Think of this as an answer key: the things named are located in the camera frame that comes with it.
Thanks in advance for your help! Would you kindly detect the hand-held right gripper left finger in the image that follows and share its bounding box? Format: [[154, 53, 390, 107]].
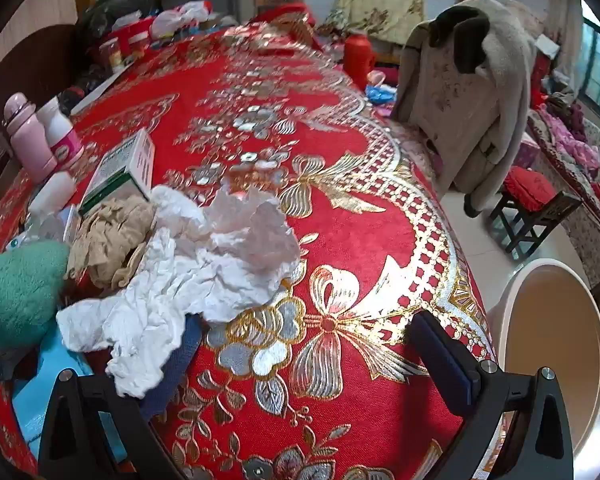
[[39, 314, 204, 480]]

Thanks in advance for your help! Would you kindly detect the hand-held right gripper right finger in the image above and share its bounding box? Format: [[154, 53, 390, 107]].
[[410, 310, 577, 480]]

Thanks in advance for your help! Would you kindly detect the white paper towel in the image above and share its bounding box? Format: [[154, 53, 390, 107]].
[[55, 185, 261, 398]]

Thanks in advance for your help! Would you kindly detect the beige round bin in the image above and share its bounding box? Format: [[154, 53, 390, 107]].
[[485, 257, 600, 461]]

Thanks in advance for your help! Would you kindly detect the light blue box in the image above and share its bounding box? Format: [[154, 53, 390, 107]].
[[10, 330, 131, 466]]

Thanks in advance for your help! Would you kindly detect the beige paper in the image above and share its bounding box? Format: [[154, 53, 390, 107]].
[[66, 195, 157, 291]]

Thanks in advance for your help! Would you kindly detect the translucent tissue paper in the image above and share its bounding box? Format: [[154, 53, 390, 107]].
[[200, 187, 301, 323]]

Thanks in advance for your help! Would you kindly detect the green white carton box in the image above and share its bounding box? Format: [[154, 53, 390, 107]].
[[79, 128, 156, 217]]

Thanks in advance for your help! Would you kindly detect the person's left forearm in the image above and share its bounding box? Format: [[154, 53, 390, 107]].
[[0, 240, 72, 361]]

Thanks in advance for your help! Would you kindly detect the dark wooden stool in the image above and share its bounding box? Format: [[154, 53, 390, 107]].
[[489, 190, 583, 261]]

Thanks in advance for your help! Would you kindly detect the sofa with floral cover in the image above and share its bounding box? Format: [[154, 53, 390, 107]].
[[525, 105, 600, 321]]

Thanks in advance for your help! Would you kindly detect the clear plastic packaging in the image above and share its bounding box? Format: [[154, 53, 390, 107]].
[[10, 205, 81, 253]]

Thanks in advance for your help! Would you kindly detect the red cushion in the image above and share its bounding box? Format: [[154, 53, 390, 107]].
[[502, 165, 561, 213]]

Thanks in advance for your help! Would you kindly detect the small white bottle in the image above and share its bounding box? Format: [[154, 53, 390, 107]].
[[27, 171, 76, 216]]

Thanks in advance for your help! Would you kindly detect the chair with floral seat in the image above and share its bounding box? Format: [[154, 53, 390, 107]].
[[387, 120, 448, 196]]

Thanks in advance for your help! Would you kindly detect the white bottle with pink label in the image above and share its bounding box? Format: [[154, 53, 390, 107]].
[[36, 97, 85, 171]]

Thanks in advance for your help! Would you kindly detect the beige fleece coat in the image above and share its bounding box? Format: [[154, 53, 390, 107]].
[[394, 0, 537, 218]]

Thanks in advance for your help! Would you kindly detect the pink clothes pile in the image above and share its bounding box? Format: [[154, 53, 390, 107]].
[[537, 95, 600, 176]]

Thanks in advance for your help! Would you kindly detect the red gold floral tablecloth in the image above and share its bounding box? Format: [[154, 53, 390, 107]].
[[0, 20, 506, 480]]

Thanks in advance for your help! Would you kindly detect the small jar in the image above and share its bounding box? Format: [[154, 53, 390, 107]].
[[107, 37, 127, 73]]

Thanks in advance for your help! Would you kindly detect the red thermos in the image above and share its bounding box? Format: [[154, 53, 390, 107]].
[[343, 32, 377, 92]]

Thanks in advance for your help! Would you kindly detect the red box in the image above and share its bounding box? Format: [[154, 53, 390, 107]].
[[97, 17, 153, 66]]

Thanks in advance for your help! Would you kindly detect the white plastic bag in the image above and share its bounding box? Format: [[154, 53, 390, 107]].
[[150, 1, 213, 41]]

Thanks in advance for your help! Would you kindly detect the black plastic bag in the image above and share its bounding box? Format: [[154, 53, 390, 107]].
[[77, 0, 156, 53]]

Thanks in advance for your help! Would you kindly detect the yellow floral blanket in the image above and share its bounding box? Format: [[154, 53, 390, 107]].
[[330, 0, 426, 46]]

